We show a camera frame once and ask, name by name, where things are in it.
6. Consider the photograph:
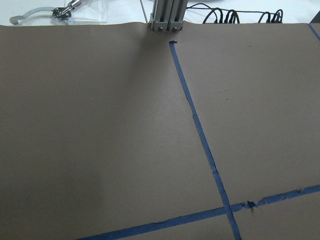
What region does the green handled reacher tool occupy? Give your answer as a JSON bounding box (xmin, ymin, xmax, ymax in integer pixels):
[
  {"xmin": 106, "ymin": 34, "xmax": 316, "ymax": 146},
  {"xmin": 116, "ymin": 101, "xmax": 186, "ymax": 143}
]
[{"xmin": 9, "ymin": 0, "xmax": 86, "ymax": 25}]

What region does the aluminium frame post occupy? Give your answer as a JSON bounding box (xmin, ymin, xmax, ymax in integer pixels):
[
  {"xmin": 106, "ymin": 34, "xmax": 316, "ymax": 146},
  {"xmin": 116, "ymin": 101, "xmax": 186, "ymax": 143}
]
[{"xmin": 149, "ymin": 0, "xmax": 188, "ymax": 32}]

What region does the black cable bundle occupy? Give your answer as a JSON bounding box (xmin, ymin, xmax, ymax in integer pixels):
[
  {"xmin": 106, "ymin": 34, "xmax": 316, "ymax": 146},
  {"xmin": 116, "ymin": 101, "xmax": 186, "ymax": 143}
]
[{"xmin": 186, "ymin": 2, "xmax": 285, "ymax": 25}]

